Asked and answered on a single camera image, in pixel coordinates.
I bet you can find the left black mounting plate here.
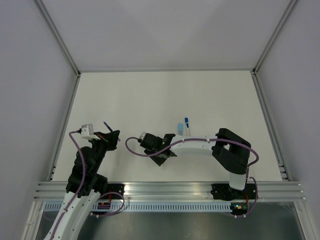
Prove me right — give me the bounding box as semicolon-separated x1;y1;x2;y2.
98;183;125;201

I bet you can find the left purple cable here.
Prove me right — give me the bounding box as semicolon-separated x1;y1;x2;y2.
42;129;125;240

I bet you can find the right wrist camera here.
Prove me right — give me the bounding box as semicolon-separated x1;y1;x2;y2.
138;131;147;143

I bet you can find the white whiteboard marker pen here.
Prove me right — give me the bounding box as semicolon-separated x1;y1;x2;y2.
185;122;191;137

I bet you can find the aluminium frame post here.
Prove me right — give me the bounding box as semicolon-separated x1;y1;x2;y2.
33;0;81;77
251;0;300;76

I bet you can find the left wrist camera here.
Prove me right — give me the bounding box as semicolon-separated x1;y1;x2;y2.
80;123;100;141

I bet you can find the white slotted cable duct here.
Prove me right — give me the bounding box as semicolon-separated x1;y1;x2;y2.
43;201;248;213

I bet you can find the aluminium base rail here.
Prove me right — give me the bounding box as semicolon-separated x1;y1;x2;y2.
33;181;307;202

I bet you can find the black mounting plate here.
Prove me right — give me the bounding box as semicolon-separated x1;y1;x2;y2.
98;183;125;201
210;183;257;201

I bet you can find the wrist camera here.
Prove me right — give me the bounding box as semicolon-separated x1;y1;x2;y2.
80;123;100;141
138;131;147;143

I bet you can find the light blue highlighter cap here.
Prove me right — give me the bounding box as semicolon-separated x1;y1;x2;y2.
177;122;184;136

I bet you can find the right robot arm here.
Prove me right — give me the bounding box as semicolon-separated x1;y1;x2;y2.
138;128;251;199

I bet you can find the left aluminium frame post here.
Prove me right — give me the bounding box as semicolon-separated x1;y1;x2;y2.
33;0;81;77

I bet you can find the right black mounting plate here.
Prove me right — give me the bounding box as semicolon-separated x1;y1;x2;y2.
210;183;257;201

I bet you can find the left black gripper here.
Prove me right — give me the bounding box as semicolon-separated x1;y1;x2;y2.
89;130;120;174

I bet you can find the small purple pen refill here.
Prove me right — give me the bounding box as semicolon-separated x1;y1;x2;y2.
103;121;121;142

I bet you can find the right aluminium frame post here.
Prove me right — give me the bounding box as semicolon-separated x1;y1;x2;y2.
251;0;300;76

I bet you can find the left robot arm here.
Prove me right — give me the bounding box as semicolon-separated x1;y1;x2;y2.
45;127;125;240

